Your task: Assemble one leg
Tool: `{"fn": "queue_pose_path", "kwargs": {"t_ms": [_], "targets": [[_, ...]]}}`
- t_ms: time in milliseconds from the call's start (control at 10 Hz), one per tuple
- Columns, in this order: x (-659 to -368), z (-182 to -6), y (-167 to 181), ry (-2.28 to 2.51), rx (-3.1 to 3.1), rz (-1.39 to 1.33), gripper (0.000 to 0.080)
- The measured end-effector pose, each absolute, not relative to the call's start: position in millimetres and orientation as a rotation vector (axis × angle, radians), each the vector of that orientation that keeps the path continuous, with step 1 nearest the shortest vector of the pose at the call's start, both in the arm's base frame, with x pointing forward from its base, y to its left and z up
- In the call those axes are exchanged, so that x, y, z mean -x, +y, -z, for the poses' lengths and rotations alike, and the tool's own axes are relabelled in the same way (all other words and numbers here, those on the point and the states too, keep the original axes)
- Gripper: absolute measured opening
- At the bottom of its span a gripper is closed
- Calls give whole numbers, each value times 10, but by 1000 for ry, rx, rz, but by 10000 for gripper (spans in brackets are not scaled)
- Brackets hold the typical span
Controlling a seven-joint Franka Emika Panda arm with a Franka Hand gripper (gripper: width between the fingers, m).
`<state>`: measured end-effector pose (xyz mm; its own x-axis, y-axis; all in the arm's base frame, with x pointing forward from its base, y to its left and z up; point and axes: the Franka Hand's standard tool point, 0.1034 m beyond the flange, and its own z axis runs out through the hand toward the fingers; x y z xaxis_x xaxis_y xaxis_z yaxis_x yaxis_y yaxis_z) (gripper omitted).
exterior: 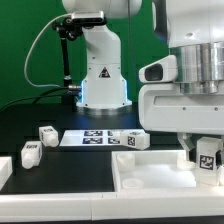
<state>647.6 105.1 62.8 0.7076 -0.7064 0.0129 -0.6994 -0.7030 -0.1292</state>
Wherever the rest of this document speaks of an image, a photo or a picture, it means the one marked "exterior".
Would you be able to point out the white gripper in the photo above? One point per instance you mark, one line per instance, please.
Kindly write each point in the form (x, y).
(162, 107)

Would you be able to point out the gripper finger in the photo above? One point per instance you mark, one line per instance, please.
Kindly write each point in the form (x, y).
(219, 158)

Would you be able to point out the white square tabletop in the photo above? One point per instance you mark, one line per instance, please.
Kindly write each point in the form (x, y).
(156, 172)

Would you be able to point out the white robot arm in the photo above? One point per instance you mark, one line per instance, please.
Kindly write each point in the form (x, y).
(184, 91)

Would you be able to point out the white front fence bar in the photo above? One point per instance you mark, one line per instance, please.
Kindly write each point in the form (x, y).
(154, 203)

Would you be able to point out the white sheet with markers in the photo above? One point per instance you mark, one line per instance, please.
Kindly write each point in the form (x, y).
(94, 137)

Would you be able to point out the white left fence block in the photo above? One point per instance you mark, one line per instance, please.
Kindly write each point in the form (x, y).
(5, 170)

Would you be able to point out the black camera stand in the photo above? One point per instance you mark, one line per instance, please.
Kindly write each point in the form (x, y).
(69, 30)

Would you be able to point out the silver camera on stand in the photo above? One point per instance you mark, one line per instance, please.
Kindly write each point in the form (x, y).
(88, 17)

